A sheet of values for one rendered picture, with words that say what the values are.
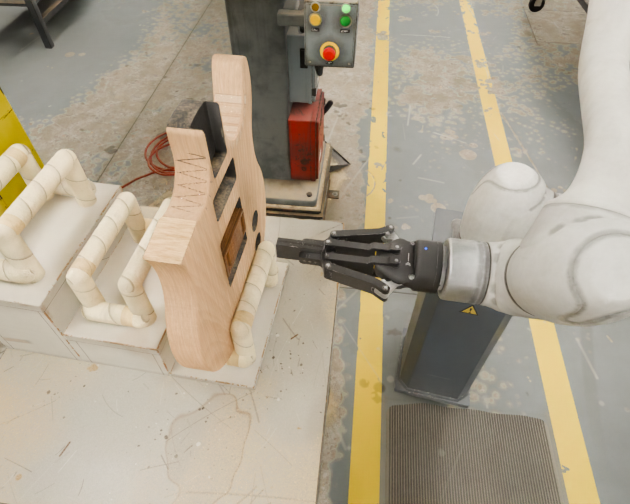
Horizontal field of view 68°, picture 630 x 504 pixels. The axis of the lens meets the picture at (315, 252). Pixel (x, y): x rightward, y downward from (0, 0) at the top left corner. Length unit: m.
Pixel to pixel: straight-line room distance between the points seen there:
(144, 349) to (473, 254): 0.51
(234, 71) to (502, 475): 1.54
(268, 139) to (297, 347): 1.29
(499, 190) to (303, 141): 1.01
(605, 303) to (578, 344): 1.70
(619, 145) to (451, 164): 2.20
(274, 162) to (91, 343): 1.40
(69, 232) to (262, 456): 0.48
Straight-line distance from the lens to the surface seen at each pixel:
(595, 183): 0.57
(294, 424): 0.79
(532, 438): 1.92
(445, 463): 1.79
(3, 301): 0.83
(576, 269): 0.49
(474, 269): 0.65
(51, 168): 0.83
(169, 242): 0.54
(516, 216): 1.17
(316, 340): 0.85
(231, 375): 0.82
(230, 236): 0.68
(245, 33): 1.79
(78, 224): 0.88
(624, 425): 2.09
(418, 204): 2.48
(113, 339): 0.81
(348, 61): 1.59
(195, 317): 0.60
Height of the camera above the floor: 1.67
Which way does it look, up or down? 49 degrees down
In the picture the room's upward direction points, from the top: straight up
